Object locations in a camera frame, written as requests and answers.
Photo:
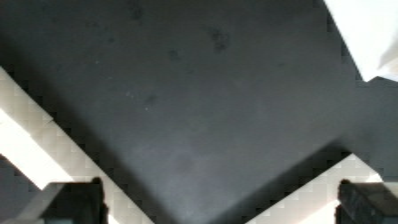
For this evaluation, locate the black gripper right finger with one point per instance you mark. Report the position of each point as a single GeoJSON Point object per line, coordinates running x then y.
{"type": "Point", "coordinates": [369, 203]}

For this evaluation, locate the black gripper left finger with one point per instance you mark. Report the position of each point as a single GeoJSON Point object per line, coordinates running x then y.
{"type": "Point", "coordinates": [68, 204]}

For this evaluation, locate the white drawer cabinet frame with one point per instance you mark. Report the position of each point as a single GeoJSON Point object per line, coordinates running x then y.
{"type": "Point", "coordinates": [367, 21]}

